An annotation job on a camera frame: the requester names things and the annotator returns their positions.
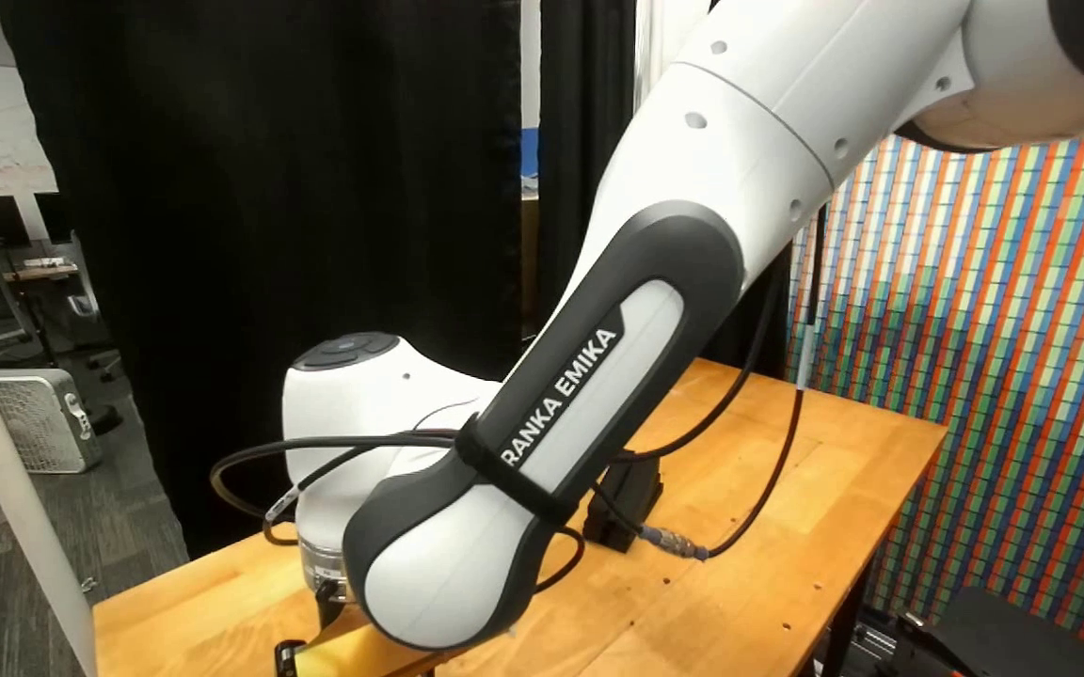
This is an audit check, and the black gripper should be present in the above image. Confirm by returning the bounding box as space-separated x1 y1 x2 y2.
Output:
313 577 353 633

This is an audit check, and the grey box appliance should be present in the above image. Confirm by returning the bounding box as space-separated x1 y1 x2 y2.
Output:
0 366 101 480

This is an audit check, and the black box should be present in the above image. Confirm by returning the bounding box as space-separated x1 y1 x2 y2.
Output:
836 583 1084 677

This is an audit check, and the colourful checkered panel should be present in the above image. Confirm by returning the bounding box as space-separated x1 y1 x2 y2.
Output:
782 125 1084 671

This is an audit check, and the black cable mount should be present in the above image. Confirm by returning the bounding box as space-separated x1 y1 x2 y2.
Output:
579 449 667 555

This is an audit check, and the white frame post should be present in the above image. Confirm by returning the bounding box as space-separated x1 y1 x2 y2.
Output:
517 0 545 202
0 291 101 677

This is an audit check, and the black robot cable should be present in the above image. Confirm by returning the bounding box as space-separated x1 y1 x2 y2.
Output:
209 202 831 593

